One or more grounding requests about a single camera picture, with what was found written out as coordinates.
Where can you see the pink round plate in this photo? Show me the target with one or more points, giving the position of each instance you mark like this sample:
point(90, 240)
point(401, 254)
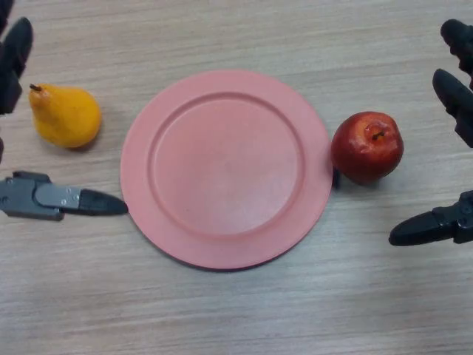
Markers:
point(225, 174)

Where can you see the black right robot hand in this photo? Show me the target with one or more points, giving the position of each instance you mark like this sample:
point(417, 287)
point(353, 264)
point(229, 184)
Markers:
point(451, 100)

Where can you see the yellow pear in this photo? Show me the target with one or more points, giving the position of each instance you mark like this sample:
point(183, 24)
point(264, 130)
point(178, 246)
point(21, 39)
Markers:
point(68, 118)

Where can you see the red apple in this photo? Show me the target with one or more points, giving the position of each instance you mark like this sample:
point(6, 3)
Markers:
point(364, 155)

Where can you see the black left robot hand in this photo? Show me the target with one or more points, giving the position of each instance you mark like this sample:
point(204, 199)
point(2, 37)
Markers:
point(92, 203)

